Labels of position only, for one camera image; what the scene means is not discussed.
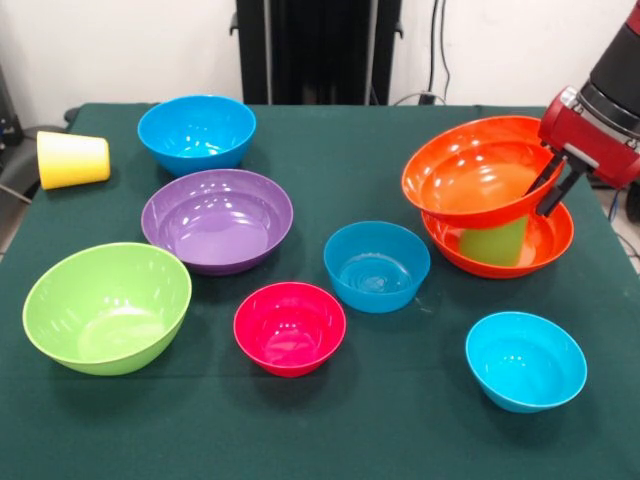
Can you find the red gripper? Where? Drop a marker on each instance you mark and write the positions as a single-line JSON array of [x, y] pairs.
[[590, 135]]

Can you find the orange plastic bowl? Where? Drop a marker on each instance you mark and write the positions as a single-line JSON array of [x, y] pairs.
[[550, 240], [470, 175]]

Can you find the green plastic cup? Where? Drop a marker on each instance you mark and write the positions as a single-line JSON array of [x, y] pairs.
[[495, 242]]

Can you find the small dark blue bowl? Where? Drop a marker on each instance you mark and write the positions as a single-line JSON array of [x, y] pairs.
[[377, 268]]

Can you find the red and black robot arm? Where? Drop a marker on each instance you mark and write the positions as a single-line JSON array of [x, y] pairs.
[[620, 70]]

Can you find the black equipment base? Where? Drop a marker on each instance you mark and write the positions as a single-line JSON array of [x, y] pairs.
[[625, 200], [30, 150]]

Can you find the small cyan plastic bowl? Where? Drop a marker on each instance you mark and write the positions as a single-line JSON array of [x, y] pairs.
[[525, 360]]

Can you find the pink plastic bowl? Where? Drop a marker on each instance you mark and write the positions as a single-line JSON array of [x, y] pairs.
[[290, 328]]

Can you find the purple plastic bowl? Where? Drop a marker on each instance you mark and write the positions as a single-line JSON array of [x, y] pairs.
[[217, 220]]

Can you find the dark green tablecloth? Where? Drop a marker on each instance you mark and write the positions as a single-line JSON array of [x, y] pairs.
[[300, 430]]

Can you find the large blue plastic bowl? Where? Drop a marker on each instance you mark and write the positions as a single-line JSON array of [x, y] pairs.
[[195, 135]]

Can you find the large green plastic bowl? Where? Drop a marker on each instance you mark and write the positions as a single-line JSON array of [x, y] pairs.
[[105, 310]]

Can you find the yellow plastic cup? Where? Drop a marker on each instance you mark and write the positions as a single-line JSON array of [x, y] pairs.
[[75, 160]]

